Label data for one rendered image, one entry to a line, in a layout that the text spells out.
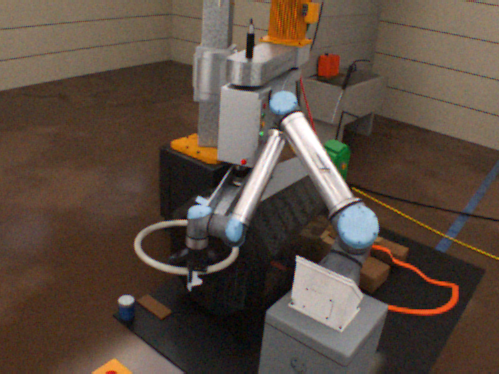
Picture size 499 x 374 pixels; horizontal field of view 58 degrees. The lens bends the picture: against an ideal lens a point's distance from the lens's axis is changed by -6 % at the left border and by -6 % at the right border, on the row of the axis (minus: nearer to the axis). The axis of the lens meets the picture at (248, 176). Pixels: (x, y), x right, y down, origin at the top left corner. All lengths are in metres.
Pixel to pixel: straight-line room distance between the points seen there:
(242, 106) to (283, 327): 1.13
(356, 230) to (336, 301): 0.32
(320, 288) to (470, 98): 5.85
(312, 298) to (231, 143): 1.01
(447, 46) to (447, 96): 0.74
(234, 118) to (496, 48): 5.34
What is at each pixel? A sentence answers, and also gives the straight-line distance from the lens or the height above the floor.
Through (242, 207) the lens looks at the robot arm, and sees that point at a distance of 2.00.
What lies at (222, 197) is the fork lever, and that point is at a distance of 2.60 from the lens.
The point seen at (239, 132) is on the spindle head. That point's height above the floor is 1.31.
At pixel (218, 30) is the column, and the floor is 1.69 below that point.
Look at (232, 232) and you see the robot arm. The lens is 1.84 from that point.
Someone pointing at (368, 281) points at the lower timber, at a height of 0.10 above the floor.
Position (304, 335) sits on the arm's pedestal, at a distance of 1.96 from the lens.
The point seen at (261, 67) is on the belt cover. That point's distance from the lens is 2.42.
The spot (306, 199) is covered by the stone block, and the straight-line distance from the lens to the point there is 3.17.
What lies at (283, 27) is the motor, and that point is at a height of 1.80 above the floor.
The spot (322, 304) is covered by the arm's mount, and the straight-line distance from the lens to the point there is 1.95.
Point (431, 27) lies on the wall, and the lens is 7.53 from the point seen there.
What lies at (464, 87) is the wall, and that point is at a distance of 7.47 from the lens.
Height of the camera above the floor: 2.17
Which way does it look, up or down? 25 degrees down
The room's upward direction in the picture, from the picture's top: 5 degrees clockwise
